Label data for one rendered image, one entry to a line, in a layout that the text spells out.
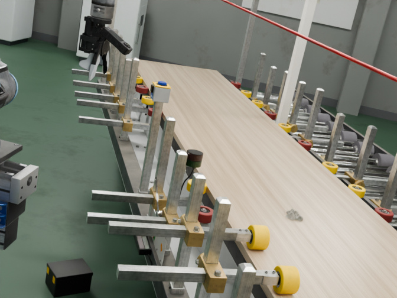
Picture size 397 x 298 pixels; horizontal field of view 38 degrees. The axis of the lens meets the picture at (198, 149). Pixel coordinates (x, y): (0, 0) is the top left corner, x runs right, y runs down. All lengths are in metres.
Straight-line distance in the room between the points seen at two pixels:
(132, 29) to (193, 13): 1.08
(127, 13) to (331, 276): 6.66
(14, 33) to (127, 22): 1.68
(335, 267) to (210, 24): 7.06
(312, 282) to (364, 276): 0.22
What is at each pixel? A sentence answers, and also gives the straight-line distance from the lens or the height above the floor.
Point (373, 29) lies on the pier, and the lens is 8.50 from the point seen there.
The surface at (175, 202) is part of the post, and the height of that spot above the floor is 0.92.
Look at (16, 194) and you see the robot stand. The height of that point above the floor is 0.94.
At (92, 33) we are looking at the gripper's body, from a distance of 1.99.
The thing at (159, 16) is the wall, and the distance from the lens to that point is 8.96.
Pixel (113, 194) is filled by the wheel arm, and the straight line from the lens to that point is 2.31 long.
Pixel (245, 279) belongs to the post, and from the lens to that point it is 1.42.
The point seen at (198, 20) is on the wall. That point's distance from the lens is 8.84.
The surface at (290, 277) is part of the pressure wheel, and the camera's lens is 1.73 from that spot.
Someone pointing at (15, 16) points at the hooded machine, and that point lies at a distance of 8.82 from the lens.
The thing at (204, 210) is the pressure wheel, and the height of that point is 0.91.
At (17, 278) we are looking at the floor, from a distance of 3.28.
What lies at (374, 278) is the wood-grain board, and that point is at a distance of 2.03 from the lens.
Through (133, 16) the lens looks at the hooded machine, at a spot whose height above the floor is 0.76.
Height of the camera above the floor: 1.79
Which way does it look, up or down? 18 degrees down
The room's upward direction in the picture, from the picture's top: 11 degrees clockwise
